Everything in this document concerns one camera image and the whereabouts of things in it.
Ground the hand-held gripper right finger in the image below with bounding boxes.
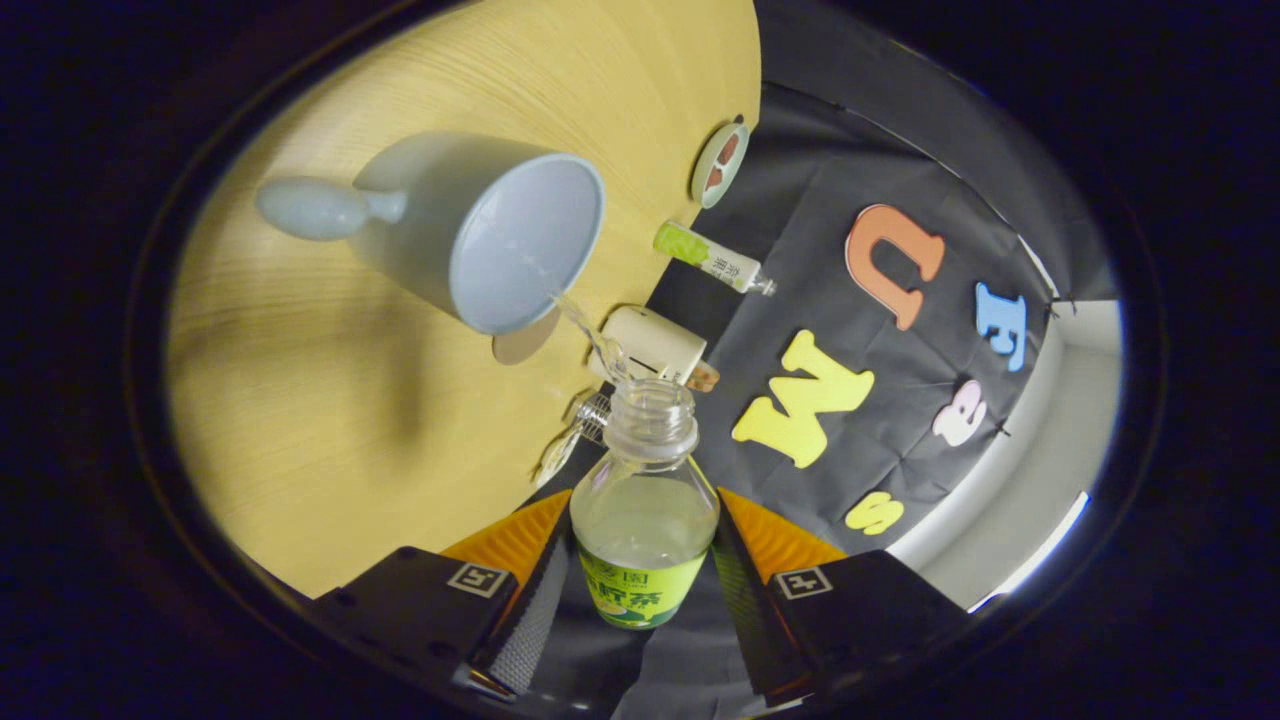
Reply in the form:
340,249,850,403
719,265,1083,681
708,487,971,701

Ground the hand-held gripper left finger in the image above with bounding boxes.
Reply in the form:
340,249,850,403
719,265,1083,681
300,488,576,701

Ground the green label juice bottle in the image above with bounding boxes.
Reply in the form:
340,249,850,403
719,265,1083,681
569,378,721,631

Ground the round brown coaster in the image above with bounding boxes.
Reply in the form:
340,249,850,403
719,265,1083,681
492,305,563,366

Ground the clear juice stream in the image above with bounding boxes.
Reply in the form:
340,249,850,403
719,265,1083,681
553,292,637,387

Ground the pale blue cup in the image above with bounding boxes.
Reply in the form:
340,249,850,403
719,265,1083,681
255,132,607,336

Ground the slim capped green drink bottle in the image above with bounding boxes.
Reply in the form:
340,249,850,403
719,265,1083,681
654,221,778,297

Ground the white divided dish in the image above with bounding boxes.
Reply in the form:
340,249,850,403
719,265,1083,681
533,425,586,488

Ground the wooden table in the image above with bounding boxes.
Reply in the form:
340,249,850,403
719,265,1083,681
165,0,763,601

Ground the white toaster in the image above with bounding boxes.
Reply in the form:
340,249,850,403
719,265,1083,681
590,305,709,386

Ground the pale green plate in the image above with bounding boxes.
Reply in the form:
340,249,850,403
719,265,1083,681
690,115,751,209

